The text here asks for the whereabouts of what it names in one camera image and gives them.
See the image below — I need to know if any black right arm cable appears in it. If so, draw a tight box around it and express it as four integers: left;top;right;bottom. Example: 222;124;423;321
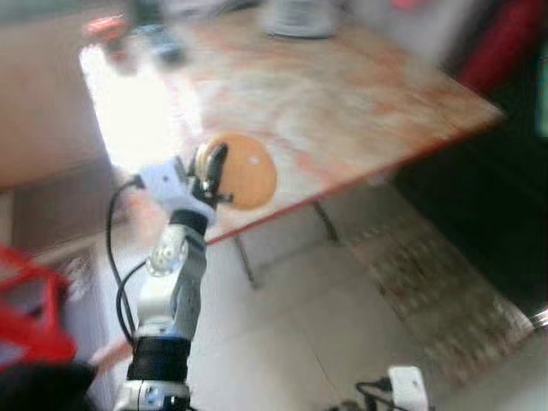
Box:
338;379;403;411

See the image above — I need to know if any red plastic stool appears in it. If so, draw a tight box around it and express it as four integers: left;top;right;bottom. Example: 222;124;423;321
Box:
0;244;78;365

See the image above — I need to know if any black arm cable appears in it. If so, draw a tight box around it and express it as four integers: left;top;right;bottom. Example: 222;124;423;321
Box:
338;379;403;411
104;176;148;343

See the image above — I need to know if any patterned brown floor mat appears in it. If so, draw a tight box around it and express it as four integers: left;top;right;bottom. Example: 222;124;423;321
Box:
342;214;536;382

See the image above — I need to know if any red upright object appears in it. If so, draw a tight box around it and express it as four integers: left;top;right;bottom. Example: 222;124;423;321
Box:
454;0;548;95

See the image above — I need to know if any round orange bread bun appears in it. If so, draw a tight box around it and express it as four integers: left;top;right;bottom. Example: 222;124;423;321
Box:
195;133;278;211

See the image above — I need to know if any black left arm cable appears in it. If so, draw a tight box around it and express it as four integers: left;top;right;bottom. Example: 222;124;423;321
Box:
104;176;148;343

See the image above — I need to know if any white grey appliance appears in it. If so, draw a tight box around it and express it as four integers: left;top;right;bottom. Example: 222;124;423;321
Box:
261;0;343;39

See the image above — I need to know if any marble top red-edged table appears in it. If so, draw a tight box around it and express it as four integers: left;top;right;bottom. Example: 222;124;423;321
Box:
79;9;506;292

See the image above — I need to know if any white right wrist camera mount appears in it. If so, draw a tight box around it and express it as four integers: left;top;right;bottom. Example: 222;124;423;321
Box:
388;366;429;411

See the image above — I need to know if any red lidded jar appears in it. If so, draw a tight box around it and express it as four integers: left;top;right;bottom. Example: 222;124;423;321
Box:
83;13;129;74

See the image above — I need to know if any black bulky object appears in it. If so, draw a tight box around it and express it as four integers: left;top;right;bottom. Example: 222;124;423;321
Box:
0;362;97;411

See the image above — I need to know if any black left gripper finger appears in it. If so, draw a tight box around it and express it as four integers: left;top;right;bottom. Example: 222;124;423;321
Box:
205;143;229;191

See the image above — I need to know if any small dark object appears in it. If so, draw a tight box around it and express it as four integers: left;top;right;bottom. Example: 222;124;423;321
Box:
137;21;188;68

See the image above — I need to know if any teal green cloth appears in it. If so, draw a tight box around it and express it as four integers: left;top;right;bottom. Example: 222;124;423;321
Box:
537;39;548;138

